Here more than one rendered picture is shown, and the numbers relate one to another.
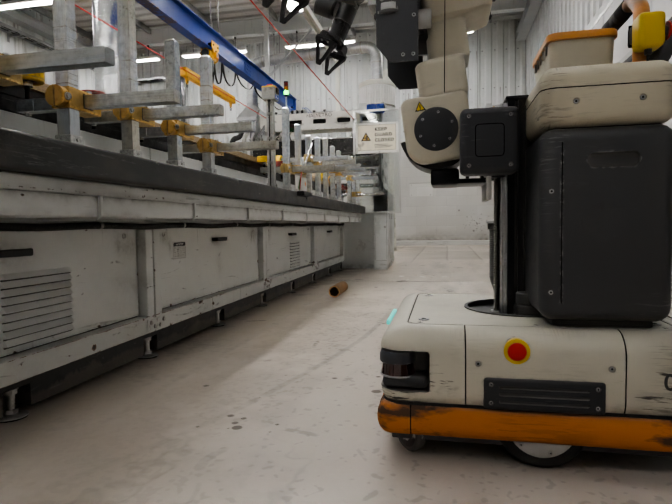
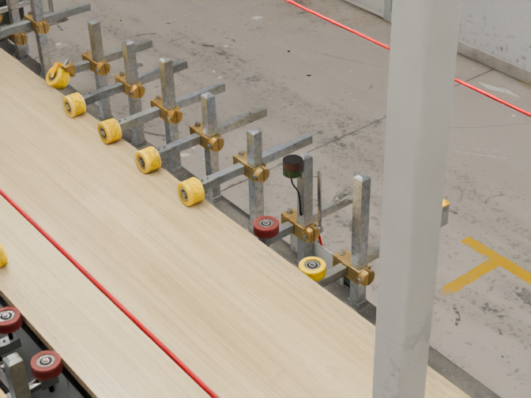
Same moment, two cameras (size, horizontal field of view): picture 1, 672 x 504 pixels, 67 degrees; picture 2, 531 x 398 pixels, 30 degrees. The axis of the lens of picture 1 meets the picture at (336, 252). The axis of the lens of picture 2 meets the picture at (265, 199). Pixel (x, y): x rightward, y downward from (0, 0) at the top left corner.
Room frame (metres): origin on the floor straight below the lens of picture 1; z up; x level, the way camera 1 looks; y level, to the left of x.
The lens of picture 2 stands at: (1.65, 2.22, 2.69)
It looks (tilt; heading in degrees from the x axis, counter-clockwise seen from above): 34 degrees down; 311
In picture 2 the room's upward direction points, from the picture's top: 2 degrees counter-clockwise
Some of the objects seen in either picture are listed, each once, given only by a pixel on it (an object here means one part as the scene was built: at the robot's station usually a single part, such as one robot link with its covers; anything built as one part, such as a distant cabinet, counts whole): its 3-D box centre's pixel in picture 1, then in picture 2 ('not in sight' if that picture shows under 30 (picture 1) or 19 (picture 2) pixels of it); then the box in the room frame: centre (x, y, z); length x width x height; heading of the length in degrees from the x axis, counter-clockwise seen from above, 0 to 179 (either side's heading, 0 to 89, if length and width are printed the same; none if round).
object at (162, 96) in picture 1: (96, 102); not in sight; (1.28, 0.58, 0.81); 0.43 x 0.03 x 0.04; 78
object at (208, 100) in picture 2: (317, 171); (211, 154); (3.69, 0.12, 0.89); 0.04 x 0.04 x 0.48; 78
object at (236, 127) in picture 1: (193, 130); not in sight; (1.77, 0.48, 0.83); 0.43 x 0.03 x 0.04; 78
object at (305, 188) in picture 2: (298, 163); (304, 219); (3.21, 0.23, 0.89); 0.04 x 0.04 x 0.48; 78
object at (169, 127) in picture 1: (177, 130); not in sight; (1.76, 0.53, 0.83); 0.14 x 0.06 x 0.05; 168
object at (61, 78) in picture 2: not in sight; (58, 77); (4.50, 0.12, 0.93); 0.09 x 0.08 x 0.09; 78
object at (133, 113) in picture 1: (134, 114); not in sight; (1.52, 0.58, 0.83); 0.14 x 0.06 x 0.05; 168
